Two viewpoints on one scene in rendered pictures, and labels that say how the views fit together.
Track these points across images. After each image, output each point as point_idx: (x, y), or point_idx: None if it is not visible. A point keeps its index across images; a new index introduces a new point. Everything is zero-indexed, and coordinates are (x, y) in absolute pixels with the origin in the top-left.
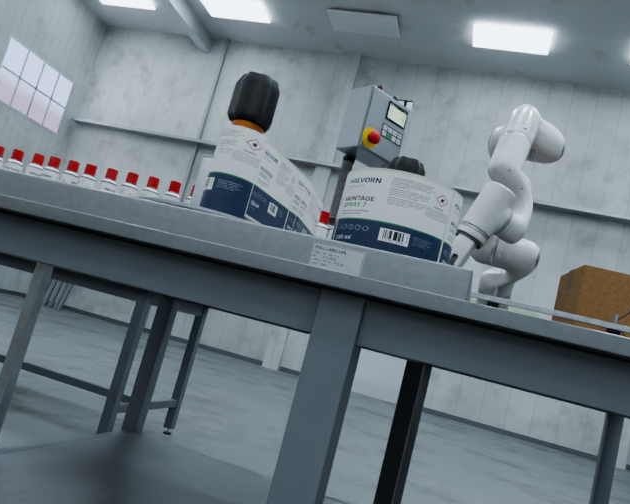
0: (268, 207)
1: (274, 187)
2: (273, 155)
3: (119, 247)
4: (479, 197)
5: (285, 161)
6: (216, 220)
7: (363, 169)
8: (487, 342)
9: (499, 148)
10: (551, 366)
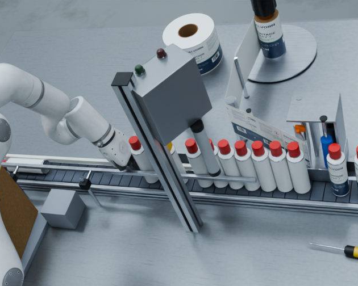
0: (253, 52)
1: (251, 44)
2: (251, 26)
3: None
4: (94, 108)
5: (246, 34)
6: None
7: (208, 16)
8: None
9: (55, 88)
10: None
